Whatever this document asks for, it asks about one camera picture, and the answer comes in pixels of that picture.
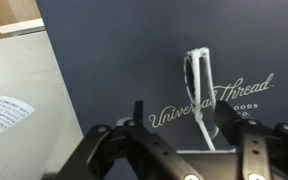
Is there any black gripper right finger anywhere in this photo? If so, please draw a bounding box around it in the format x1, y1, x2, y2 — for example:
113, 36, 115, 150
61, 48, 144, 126
213, 99, 288, 180

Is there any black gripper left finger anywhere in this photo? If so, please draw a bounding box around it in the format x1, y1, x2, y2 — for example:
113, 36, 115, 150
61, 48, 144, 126
55, 99, 205, 180

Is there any navy Universal Thread box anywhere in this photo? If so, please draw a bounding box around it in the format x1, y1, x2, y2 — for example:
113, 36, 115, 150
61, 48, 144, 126
35, 0, 288, 180

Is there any white television cabinet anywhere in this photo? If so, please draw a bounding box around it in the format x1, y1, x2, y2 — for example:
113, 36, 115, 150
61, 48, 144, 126
0, 18, 85, 180

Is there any white printed sticker label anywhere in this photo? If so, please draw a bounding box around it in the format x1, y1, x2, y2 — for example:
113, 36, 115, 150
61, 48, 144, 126
0, 95, 36, 137

